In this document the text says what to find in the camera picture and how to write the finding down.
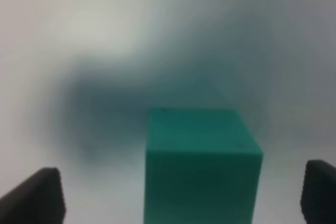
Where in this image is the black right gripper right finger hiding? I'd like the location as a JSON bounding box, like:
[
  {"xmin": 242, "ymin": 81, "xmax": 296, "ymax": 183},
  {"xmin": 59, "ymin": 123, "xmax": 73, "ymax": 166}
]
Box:
[{"xmin": 300, "ymin": 160, "xmax": 335, "ymax": 224}]

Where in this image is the green block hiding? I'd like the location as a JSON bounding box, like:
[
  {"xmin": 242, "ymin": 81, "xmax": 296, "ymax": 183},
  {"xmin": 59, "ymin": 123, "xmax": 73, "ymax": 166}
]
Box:
[{"xmin": 143, "ymin": 108, "xmax": 263, "ymax": 223}]

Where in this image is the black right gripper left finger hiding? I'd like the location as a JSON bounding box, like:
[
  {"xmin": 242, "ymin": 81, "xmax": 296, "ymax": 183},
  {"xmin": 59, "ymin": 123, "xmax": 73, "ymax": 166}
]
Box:
[{"xmin": 1, "ymin": 167, "xmax": 66, "ymax": 224}]

